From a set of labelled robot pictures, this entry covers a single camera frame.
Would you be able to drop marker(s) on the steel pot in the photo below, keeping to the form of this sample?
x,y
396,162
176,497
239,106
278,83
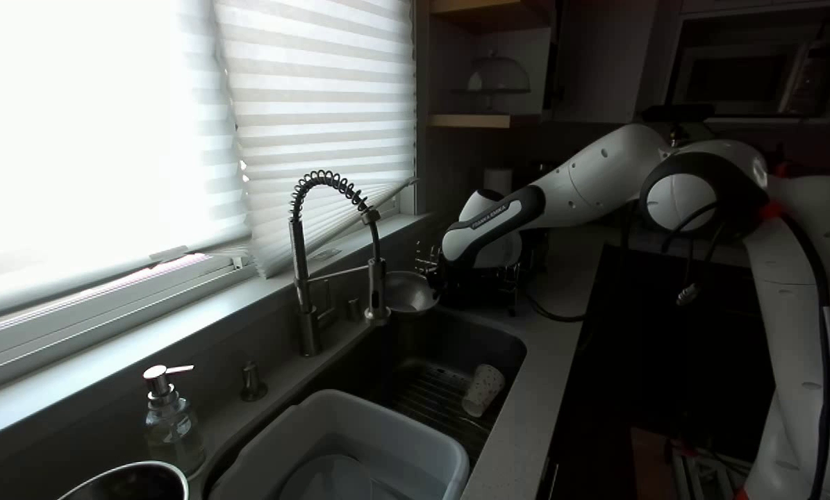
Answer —
x,y
133,482

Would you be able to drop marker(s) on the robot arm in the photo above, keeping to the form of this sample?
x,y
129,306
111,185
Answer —
x,y
595,180

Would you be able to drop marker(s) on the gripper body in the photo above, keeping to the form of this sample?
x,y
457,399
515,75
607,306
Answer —
x,y
480,286

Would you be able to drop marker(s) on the white plate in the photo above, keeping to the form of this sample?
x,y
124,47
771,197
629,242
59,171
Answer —
x,y
328,479

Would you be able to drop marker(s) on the dark kitchen sink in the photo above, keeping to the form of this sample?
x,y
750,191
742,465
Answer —
x,y
449,347

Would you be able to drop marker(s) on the window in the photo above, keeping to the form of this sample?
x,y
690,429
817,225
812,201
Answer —
x,y
74,208

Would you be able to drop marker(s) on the silver bowl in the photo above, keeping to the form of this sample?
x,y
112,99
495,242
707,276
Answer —
x,y
406,295

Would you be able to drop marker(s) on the clear soap dispenser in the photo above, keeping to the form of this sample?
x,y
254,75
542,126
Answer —
x,y
171,423

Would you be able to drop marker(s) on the white plastic tub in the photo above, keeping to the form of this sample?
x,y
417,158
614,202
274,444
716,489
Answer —
x,y
401,444

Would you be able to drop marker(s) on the paper towel roll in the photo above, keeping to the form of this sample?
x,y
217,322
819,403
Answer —
x,y
498,180

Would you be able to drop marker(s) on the pleated window blind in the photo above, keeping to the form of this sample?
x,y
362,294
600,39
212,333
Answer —
x,y
317,125

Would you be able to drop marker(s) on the spring neck kitchen tap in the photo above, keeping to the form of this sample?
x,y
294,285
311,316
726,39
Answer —
x,y
305,278

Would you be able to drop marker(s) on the built-in microwave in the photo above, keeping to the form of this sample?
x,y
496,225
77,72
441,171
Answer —
x,y
741,76

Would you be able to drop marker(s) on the glass dome cake stand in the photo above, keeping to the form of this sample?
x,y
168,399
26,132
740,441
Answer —
x,y
498,76

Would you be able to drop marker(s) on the small metal sink button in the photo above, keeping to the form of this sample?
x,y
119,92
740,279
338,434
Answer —
x,y
253,385

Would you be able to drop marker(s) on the wooden wall shelf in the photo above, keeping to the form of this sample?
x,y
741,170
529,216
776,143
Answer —
x,y
467,120

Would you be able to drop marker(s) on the speckled paper cup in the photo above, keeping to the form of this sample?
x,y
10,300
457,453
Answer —
x,y
484,389

